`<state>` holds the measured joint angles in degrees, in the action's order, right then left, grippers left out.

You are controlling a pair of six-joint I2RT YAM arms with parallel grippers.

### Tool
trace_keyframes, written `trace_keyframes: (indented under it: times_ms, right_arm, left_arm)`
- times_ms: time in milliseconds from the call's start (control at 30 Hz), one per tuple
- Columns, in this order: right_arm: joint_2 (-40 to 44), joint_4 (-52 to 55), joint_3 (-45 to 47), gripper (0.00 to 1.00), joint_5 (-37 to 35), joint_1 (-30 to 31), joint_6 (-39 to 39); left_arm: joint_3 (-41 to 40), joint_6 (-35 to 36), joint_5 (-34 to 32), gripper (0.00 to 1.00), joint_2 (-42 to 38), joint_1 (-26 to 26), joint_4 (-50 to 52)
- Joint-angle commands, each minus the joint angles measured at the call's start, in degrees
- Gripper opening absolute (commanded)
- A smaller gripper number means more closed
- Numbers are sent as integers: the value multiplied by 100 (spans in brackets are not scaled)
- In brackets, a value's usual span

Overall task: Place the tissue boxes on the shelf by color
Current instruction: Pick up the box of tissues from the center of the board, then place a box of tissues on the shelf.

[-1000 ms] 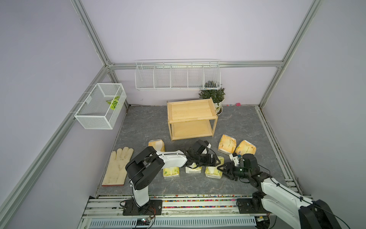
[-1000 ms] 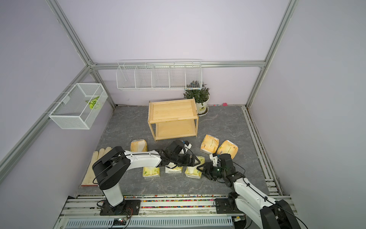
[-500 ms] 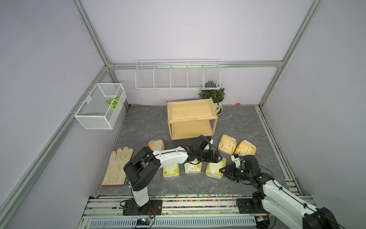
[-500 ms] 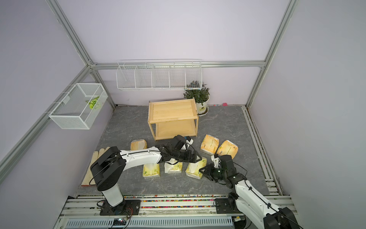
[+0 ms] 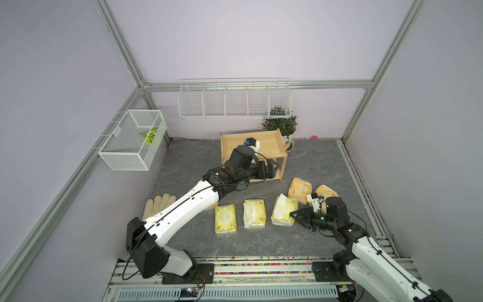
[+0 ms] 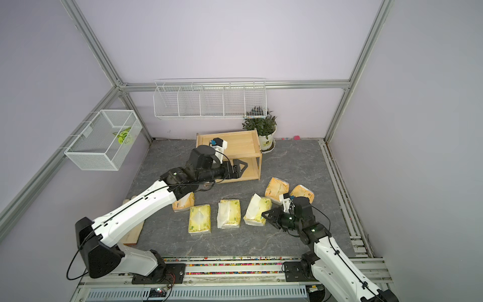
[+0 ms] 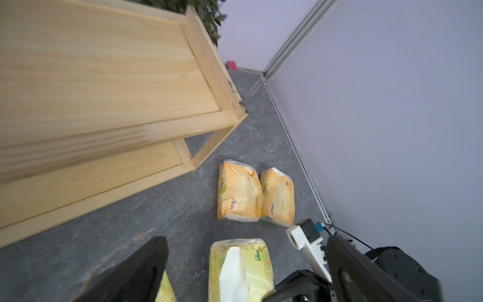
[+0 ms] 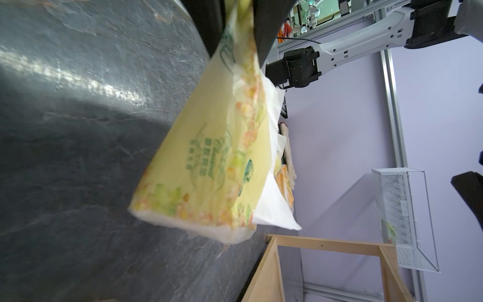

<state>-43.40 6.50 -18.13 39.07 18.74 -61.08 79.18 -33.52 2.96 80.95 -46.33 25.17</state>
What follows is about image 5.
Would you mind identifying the green tissue pack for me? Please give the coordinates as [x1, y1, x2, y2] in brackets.
[244, 200, 267, 229]
[215, 205, 237, 236]
[270, 194, 298, 227]

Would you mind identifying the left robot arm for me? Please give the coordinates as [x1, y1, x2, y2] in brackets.
[126, 140, 279, 279]

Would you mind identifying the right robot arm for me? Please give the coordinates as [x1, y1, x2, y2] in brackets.
[290, 197, 452, 301]

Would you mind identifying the wooden two-tier shelf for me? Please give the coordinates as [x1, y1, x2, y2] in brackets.
[220, 130, 288, 180]

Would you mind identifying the orange tissue pack centre-right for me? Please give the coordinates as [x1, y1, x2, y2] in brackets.
[288, 177, 312, 205]

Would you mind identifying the orange tissue pack far-right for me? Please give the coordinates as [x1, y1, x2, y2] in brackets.
[315, 184, 339, 214]

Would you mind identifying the orange tissue pack left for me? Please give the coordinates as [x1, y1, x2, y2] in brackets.
[203, 202, 219, 211]

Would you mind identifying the potted green plant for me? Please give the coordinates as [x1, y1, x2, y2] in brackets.
[262, 106, 298, 152]

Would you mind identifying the beige work glove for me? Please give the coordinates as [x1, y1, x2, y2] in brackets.
[142, 193, 177, 220]

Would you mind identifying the green leaf toy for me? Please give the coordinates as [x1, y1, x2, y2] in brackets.
[141, 127, 158, 145]

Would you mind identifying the green circuit board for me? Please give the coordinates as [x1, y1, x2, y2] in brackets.
[179, 288, 199, 299]

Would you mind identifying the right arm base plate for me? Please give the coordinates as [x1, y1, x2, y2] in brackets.
[311, 260, 356, 284]

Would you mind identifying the long white wire basket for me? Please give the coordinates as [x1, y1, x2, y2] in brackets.
[177, 78, 292, 119]

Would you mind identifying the white wire cube basket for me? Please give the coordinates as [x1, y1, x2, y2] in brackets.
[98, 109, 167, 171]

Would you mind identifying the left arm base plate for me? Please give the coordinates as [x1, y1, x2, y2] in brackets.
[162, 263, 215, 285]

